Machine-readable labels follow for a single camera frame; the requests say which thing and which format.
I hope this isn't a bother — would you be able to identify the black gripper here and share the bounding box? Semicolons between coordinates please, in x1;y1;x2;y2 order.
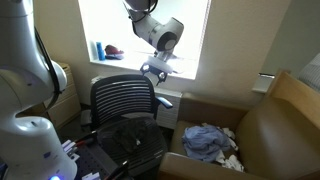
140;56;173;86

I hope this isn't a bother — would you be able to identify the black mesh office chair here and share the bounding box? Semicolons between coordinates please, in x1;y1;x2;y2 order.
81;74;172;176

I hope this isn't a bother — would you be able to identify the blue shirt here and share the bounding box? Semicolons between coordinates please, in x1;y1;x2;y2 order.
182;125;231;162

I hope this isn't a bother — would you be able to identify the dark garment on chair seat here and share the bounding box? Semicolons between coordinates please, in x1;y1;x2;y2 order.
113;120;147;153

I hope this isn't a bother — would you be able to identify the white sock on couch back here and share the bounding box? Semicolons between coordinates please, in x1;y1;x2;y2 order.
202;123;238;151

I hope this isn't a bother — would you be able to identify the white sock on couch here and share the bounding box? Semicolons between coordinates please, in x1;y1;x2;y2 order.
216;151;244;172
202;123;238;151

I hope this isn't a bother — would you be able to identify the white sock on couch front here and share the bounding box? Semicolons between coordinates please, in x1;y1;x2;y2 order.
216;151;244;172

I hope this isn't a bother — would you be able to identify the brown leather couch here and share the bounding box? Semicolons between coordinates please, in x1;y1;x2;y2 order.
157;71;320;180

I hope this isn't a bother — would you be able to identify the red sneaker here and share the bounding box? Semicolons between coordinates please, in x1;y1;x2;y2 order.
105;45;124;60

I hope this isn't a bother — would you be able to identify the blue water bottle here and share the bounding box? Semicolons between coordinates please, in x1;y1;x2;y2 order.
96;42;105;61

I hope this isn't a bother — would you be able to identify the wooden drawer cabinet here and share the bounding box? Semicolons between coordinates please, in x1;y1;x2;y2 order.
19;61;82;130

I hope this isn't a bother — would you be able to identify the grey striped pillow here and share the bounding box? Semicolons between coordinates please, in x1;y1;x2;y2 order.
298;53;320;92

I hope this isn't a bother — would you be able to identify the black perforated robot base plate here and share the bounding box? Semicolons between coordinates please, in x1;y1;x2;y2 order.
62;132;133;180

